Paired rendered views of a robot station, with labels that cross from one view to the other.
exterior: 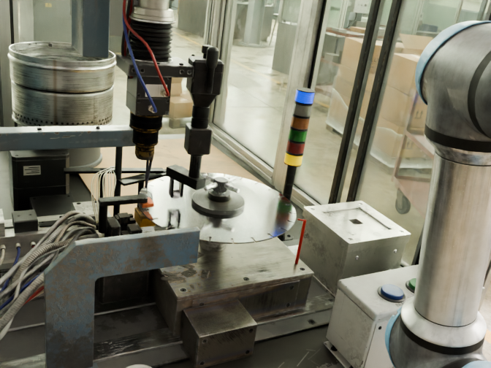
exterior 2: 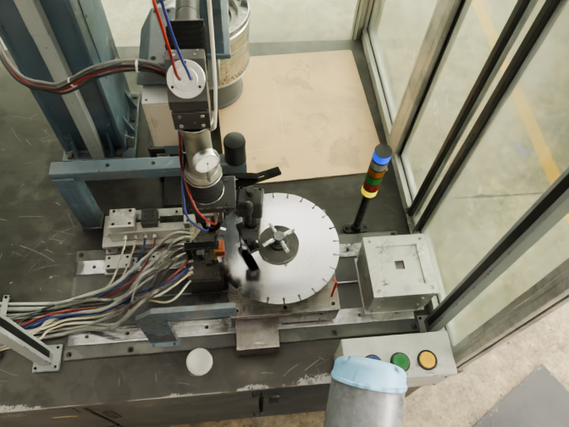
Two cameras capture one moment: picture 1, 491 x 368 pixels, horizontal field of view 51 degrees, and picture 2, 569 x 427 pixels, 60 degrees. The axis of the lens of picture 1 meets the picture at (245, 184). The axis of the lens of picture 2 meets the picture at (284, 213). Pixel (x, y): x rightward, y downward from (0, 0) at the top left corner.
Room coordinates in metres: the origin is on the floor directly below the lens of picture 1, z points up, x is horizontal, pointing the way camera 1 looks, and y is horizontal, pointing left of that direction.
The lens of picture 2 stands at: (0.44, -0.16, 2.13)
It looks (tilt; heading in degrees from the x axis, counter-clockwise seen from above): 60 degrees down; 21
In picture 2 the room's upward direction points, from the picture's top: 5 degrees clockwise
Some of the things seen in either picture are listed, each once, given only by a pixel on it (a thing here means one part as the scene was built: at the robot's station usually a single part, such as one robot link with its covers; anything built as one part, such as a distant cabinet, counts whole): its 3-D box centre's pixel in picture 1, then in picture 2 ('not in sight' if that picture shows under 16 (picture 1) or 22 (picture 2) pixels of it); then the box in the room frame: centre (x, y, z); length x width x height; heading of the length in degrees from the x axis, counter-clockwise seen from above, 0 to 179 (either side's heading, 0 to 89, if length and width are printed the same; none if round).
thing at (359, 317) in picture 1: (403, 315); (391, 363); (0.86, -0.34, 0.82); 0.28 x 0.11 x 0.15; 120
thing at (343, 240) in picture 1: (349, 248); (393, 274); (1.10, -0.27, 0.82); 0.18 x 0.18 x 0.15; 30
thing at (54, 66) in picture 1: (63, 109); (207, 52); (1.55, 0.60, 0.93); 0.31 x 0.31 x 0.36
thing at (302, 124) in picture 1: (299, 121); (377, 169); (1.24, -0.11, 1.08); 0.05 x 0.04 x 0.03; 30
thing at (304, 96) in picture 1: (305, 96); (382, 154); (1.24, -0.11, 1.14); 0.05 x 0.04 x 0.03; 30
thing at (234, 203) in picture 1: (218, 197); (278, 242); (0.98, 0.05, 0.96); 0.11 x 0.11 x 0.03
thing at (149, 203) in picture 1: (126, 213); (205, 250); (0.88, 0.22, 0.95); 0.10 x 0.03 x 0.07; 120
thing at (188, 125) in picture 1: (202, 101); (251, 213); (0.92, 0.10, 1.17); 0.06 x 0.05 x 0.20; 111
